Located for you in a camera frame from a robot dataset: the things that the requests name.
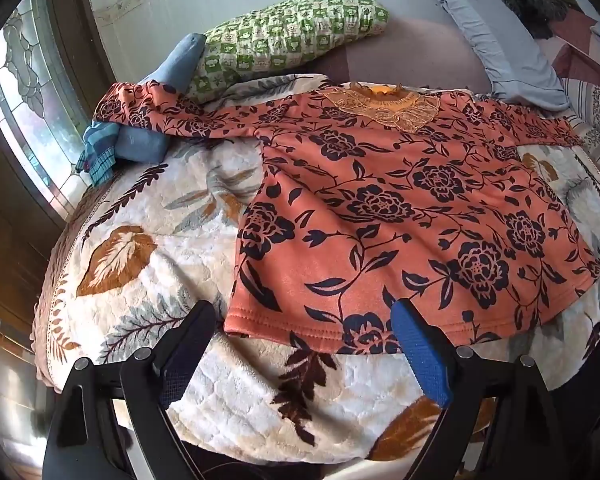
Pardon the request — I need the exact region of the orange floral print top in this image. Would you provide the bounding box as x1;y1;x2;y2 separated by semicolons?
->
93;80;600;356

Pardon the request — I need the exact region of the cream leaf-pattern fleece blanket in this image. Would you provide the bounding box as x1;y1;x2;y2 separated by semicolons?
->
29;72;600;466

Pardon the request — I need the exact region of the teal striped cloth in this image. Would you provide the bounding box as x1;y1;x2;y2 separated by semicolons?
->
76;122;120;186

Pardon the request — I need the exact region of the striped beige bedding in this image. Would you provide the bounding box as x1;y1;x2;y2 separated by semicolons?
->
562;78;600;165

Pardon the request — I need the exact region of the light blue pillow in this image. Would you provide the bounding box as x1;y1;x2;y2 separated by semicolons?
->
436;0;569;112

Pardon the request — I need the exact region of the blue folded cloth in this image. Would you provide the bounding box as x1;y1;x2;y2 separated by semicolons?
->
110;32;207;164

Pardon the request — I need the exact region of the frosted glass window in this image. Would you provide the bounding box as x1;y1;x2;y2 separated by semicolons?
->
0;0;91;220

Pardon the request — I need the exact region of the pink maroon patchwork bedding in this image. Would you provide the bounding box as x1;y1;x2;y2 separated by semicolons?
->
536;9;600;87

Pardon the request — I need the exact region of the green white patterned pillow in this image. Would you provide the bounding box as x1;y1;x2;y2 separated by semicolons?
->
187;0;389;103

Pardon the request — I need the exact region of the dark furry item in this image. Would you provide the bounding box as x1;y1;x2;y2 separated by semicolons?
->
503;0;581;39

